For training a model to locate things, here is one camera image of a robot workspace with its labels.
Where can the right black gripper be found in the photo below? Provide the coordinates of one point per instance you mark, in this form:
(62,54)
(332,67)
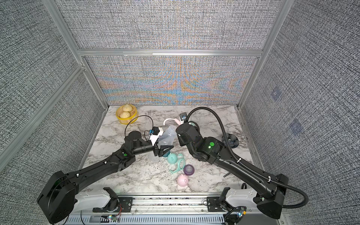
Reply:
(182,141)

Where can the yellow steamer basket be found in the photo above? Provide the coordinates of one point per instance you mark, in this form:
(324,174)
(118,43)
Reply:
(126,121)

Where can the mint bottle cap middle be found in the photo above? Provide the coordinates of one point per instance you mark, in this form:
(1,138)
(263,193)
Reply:
(172,158)

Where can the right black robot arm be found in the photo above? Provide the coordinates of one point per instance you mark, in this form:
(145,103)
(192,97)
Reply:
(270,196)

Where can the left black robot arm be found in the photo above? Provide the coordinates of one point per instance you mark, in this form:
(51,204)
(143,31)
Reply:
(58,198)

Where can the purple nipple collar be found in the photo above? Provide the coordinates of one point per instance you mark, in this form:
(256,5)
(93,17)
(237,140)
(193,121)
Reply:
(189,170)

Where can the upper beige bun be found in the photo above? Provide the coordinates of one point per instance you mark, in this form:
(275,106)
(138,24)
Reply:
(127,108)

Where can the dark blue flower dish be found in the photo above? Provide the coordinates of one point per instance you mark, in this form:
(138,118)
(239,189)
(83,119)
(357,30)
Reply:
(232,140)

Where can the clear bottle front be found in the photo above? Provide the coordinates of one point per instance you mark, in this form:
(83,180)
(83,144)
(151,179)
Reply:
(168,136)

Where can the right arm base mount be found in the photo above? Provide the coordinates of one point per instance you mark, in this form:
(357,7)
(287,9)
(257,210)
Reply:
(215,205)

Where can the aluminium front rail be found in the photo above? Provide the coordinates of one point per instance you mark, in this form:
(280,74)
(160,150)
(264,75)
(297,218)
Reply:
(172,203)

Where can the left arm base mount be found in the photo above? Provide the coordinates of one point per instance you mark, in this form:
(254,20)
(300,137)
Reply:
(123,204)

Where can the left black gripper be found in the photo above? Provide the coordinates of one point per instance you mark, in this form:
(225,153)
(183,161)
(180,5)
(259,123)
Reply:
(160,152)

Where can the beige bun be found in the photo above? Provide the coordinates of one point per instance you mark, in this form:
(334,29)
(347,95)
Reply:
(127,108)
(125,115)

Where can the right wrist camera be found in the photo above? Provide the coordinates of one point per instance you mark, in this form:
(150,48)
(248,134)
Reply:
(183,117)

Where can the lower beige bun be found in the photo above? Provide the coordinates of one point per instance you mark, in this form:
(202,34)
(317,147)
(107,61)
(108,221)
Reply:
(125,115)

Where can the pink bottle cap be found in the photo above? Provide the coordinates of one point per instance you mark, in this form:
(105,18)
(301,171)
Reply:
(182,180)

